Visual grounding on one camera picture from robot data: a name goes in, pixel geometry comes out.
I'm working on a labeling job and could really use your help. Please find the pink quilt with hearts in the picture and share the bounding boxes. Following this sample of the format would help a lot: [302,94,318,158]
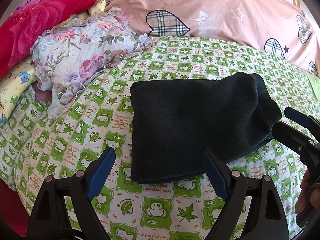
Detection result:
[106,0,319,75]

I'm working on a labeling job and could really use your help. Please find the black pants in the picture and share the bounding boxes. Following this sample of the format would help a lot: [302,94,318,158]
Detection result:
[130,72,281,184]

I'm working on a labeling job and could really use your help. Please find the green patterned bed sheet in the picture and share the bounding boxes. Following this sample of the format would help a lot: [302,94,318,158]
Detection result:
[1,37,319,239]

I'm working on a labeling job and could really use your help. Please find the floral white pillow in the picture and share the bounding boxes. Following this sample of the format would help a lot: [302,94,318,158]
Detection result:
[30,7,152,120]

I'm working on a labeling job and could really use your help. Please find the red floral blanket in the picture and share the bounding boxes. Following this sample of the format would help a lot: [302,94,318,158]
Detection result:
[1,0,97,77]

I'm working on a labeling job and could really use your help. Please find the person's right hand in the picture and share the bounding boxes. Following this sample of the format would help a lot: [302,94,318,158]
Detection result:
[295,170,320,213]

